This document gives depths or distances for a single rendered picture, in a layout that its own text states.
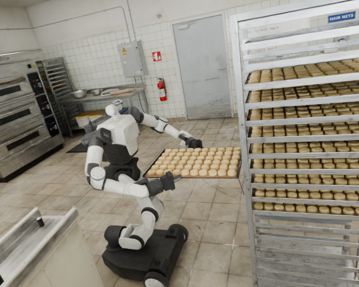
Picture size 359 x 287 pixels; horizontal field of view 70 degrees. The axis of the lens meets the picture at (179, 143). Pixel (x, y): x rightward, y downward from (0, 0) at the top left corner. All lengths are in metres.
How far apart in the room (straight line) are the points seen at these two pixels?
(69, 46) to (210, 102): 3.54
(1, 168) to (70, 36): 3.33
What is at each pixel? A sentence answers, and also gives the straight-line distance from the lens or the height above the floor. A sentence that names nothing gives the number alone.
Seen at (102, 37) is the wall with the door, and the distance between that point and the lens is 6.38.
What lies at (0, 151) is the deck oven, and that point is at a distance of 5.18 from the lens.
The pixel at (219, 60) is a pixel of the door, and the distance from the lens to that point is 5.49.
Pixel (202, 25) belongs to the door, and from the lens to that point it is 5.52.
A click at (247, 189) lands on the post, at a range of 1.47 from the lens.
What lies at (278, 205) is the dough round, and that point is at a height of 0.79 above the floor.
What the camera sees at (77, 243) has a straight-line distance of 1.82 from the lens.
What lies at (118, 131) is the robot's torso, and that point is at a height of 1.28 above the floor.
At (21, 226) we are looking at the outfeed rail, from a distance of 1.91.
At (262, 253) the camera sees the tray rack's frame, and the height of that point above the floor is 0.15.
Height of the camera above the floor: 1.77
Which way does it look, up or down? 22 degrees down
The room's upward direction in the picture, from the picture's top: 10 degrees counter-clockwise
